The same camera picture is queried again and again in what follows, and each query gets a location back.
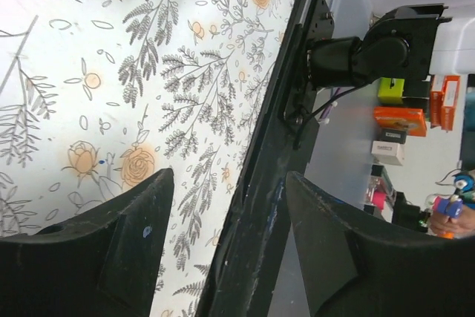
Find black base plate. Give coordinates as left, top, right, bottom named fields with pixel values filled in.
left=196, top=0, right=334, bottom=316

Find orange boxes on shelf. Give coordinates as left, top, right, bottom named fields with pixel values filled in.
left=373, top=75, right=461, bottom=137

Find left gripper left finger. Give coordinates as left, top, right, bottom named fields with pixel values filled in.
left=1, top=169, right=174, bottom=316

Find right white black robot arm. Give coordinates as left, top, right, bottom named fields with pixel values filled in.
left=305, top=4, right=474, bottom=88

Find lime green box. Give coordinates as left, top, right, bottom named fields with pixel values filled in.
left=378, top=77, right=404, bottom=105

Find floral table mat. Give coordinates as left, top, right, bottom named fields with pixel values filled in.
left=1, top=0, right=295, bottom=316

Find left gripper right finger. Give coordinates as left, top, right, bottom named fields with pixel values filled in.
left=285, top=171, right=474, bottom=316

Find person hand with controller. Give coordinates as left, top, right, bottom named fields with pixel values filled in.
left=429, top=169, right=474, bottom=239

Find white small box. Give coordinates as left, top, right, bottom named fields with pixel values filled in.
left=371, top=140, right=404, bottom=166

